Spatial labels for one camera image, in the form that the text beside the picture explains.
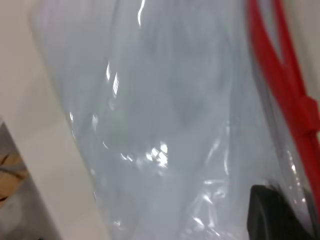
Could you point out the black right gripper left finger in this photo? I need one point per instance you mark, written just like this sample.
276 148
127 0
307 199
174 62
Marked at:
267 217

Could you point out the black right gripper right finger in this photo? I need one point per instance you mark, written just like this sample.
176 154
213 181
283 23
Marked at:
317 215

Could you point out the red zipper slider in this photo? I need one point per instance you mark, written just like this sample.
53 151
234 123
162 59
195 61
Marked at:
310 112

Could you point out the transparent plastic bag red zipper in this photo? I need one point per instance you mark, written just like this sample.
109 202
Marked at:
162 100

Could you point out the brown cardboard box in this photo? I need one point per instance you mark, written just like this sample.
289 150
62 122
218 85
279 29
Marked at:
10 160

